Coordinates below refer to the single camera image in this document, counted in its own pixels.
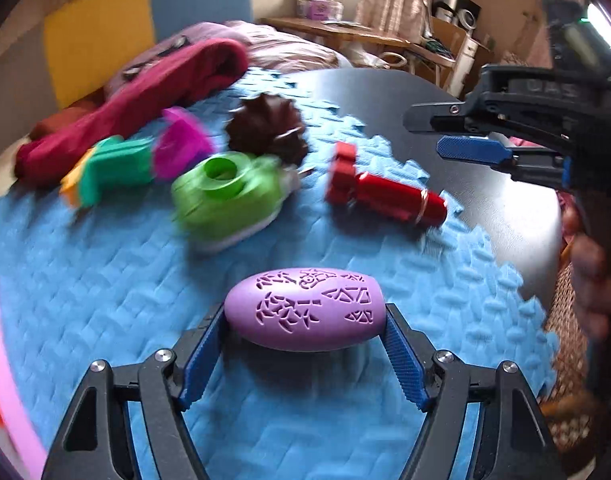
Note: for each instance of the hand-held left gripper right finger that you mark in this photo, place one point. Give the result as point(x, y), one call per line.
point(403, 360)

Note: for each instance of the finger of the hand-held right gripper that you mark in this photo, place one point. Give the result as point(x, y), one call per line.
point(473, 149)
point(435, 115)

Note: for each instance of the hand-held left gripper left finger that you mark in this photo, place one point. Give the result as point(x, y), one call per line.
point(203, 360)

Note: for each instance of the red cylindrical tool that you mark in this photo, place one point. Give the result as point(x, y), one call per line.
point(385, 195)

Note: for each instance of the purple patterned egg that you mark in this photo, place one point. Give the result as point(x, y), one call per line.
point(305, 310)

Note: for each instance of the pink box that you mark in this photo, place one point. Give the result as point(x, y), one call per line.
point(7, 360)

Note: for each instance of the person's right hand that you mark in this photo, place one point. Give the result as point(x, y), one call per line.
point(588, 280)

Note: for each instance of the blue foam mat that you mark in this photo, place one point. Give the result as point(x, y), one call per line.
point(110, 285)

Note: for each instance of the wooden desk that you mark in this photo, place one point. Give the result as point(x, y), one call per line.
point(345, 32)

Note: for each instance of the purple storage box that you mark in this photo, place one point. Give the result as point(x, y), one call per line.
point(319, 6)

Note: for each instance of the green round plastic toy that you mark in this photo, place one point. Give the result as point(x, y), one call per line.
point(225, 200)

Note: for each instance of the patterned rug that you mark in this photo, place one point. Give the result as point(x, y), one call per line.
point(568, 360)

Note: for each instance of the pink duvet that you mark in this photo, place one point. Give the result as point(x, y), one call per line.
point(285, 45)

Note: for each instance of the dark brown ribbed pumpkin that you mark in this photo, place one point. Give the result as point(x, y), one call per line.
point(265, 127)

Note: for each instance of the green and orange toy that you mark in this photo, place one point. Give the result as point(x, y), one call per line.
point(117, 165)

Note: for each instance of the magenta translucent cup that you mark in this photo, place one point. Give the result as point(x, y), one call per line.
point(183, 147)

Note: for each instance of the maroon blanket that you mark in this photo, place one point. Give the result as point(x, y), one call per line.
point(150, 90)

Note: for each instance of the brown pillow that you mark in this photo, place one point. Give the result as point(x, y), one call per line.
point(60, 122)

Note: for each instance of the purple cat-face pillow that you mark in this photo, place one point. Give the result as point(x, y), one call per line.
point(145, 57)

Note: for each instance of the grey yellow blue headboard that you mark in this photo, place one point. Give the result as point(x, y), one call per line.
point(105, 25)

